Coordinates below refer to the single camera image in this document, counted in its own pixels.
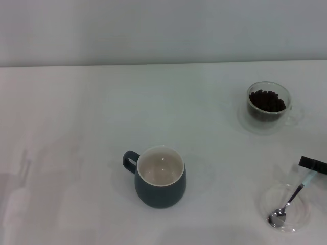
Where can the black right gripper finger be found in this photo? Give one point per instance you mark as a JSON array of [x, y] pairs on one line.
[[315, 164]]

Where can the dark blue-grey ceramic mug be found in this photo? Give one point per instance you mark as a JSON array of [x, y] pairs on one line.
[[161, 196]]

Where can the heap of coffee beans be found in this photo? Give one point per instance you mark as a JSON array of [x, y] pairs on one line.
[[268, 102]]

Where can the small clear glass dish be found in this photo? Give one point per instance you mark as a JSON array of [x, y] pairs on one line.
[[304, 206]]

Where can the clear glass saucer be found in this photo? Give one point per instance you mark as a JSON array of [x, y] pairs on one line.
[[242, 121]]

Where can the clear double-wall glass cup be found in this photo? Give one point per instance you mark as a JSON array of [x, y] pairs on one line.
[[287, 95]]

